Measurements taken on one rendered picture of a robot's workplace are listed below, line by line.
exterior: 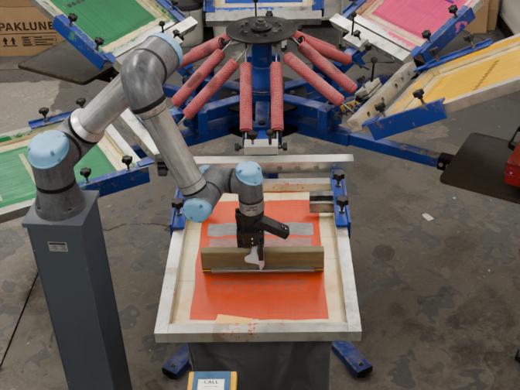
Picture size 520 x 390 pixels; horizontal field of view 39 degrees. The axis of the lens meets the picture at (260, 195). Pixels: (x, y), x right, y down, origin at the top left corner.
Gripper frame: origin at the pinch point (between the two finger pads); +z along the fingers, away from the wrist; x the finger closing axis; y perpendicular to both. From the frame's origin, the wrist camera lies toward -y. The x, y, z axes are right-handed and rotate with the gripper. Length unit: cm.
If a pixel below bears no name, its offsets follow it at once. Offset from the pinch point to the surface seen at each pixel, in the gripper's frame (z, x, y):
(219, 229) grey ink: 3.6, -22.4, 15.3
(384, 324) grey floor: 102, -73, -51
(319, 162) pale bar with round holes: -3, -52, -21
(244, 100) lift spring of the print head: -13, -84, 7
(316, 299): 5.3, 12.2, -16.1
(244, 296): 4.6, 10.7, 5.7
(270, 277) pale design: 4.9, 2.0, -2.1
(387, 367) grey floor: 102, -46, -49
